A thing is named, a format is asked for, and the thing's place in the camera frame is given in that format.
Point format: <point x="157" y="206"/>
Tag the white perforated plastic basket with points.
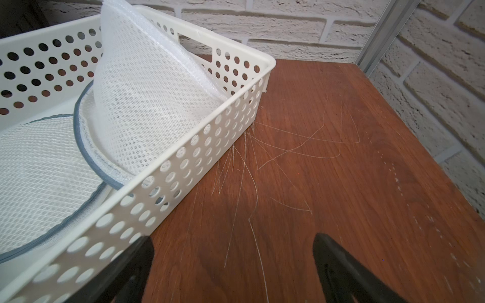
<point x="45" y="70"/>

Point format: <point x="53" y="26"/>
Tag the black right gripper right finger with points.
<point x="343" y="278"/>

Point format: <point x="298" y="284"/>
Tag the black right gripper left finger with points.
<point x="124" y="279"/>

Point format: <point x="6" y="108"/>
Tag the right aluminium corner post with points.
<point x="387" y="28"/>

